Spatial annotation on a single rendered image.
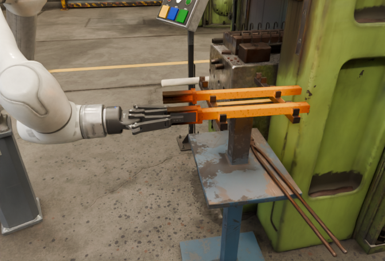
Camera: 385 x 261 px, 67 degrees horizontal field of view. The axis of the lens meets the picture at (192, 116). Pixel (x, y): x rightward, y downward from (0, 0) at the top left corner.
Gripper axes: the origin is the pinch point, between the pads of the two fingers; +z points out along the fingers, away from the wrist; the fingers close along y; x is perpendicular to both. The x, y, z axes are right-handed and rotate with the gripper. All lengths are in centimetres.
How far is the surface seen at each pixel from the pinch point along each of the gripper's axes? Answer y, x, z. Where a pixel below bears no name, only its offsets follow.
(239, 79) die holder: -44, -8, 29
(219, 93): -10.7, 1.1, 12.6
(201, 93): -11.1, 1.1, 7.0
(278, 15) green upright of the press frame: -87, 10, 62
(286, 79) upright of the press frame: -36, -6, 46
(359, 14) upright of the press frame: -26, 21, 64
